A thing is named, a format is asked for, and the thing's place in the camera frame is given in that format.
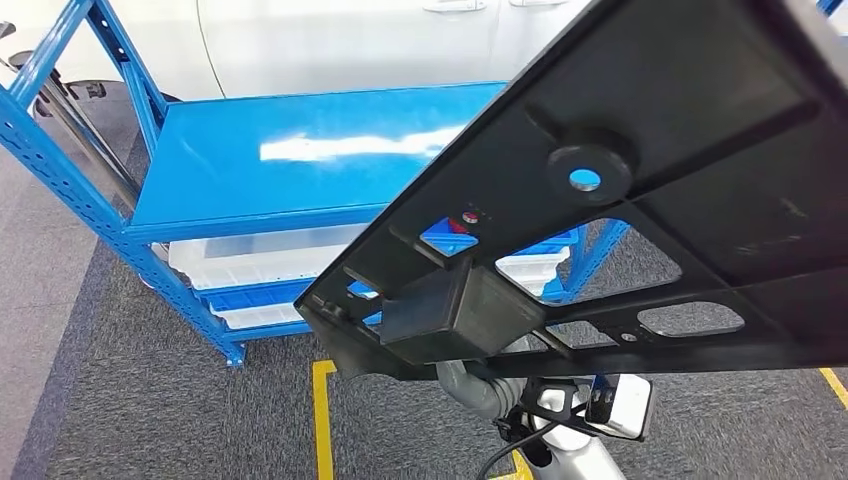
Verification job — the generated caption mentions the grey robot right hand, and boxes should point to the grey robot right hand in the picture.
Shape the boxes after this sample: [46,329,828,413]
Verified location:
[435,360,485,407]

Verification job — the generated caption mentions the black plastic plate bracket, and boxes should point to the black plastic plate bracket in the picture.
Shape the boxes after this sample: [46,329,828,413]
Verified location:
[293,0,848,382]

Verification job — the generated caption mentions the blue metal shelf rack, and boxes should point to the blue metal shelf rack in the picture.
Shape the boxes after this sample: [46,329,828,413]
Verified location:
[0,0,632,369]

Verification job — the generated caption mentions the white car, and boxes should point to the white car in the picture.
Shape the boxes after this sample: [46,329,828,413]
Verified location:
[0,0,594,101]

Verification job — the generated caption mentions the grey metal bar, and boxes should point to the grey metal bar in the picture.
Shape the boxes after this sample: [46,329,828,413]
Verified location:
[29,62,144,212]

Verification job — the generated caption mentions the black camera cable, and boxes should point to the black camera cable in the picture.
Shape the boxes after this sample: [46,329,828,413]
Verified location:
[475,420,564,480]

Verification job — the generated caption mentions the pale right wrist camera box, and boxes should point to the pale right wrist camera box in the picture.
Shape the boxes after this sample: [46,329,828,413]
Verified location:
[586,374,657,442]

